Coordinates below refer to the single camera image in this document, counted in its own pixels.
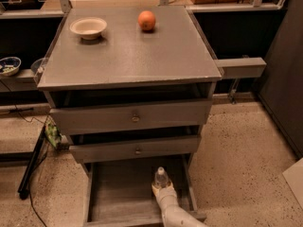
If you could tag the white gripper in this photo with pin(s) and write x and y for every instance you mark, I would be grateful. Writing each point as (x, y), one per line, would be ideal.
(166, 192)

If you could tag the clear plastic water bottle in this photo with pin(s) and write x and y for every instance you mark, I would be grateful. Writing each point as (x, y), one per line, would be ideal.
(161, 178)

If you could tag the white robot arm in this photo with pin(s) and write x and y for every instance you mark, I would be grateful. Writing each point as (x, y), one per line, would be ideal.
(171, 213)

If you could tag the middle grey drawer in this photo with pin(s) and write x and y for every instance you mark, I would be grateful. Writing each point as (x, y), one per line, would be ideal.
(104, 152)

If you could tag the bottom grey open drawer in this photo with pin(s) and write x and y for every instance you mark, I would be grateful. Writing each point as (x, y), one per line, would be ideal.
(120, 192)

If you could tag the top grey drawer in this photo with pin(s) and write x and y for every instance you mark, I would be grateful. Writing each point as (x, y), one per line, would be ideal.
(131, 117)

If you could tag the grey wooden drawer cabinet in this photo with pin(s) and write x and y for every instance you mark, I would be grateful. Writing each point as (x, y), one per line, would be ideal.
(126, 65)

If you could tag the green power strip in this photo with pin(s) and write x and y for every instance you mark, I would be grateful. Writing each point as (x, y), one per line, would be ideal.
(53, 135)

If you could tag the black metal floor bar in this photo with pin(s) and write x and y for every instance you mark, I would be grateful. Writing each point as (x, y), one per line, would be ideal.
(23, 190)

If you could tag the orange fruit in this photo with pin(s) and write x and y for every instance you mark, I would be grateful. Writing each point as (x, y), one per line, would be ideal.
(146, 20)

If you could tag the white paper bowl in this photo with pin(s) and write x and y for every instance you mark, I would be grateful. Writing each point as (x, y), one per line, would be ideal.
(88, 28)

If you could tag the blue patterned small bowl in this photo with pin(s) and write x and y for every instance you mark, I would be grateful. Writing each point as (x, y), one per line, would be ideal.
(9, 66)

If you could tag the grey side shelf rail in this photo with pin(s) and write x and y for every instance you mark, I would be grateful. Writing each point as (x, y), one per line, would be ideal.
(241, 68)

